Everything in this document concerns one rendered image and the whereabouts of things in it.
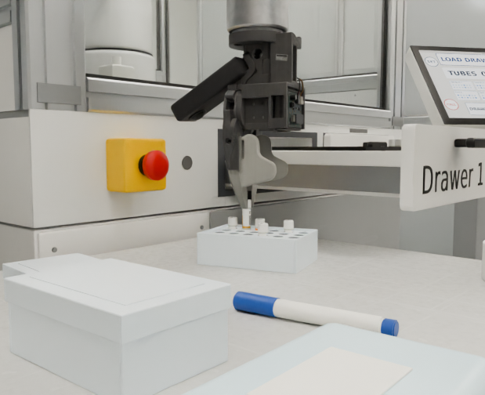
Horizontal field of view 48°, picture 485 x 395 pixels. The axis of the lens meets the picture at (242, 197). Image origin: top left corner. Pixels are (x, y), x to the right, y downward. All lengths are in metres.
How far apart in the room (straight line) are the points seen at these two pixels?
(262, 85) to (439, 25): 2.06
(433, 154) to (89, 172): 0.46
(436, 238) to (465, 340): 2.21
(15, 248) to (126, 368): 0.48
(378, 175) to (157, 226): 0.33
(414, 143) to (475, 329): 0.31
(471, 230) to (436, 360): 1.49
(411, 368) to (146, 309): 0.14
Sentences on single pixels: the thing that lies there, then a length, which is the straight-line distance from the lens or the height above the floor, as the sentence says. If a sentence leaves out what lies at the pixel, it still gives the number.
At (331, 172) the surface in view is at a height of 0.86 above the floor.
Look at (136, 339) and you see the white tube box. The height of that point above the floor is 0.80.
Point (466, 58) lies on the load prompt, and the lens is 1.77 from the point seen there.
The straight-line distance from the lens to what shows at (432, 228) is 2.63.
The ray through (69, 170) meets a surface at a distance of 0.73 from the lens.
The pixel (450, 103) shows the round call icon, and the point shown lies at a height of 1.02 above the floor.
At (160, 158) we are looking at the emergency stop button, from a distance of 0.72.
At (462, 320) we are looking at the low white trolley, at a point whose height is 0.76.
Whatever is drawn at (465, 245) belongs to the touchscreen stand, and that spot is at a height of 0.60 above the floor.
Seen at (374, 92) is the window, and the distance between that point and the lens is 1.38.
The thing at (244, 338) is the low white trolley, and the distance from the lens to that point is 0.41.
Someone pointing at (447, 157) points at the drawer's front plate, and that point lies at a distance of 0.81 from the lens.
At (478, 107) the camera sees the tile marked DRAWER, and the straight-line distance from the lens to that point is 1.63.
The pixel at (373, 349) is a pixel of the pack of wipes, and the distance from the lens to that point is 0.27.
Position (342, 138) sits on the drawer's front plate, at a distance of 1.18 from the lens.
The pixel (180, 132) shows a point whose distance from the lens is 0.84.
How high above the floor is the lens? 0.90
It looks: 5 degrees down
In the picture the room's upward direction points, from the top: straight up
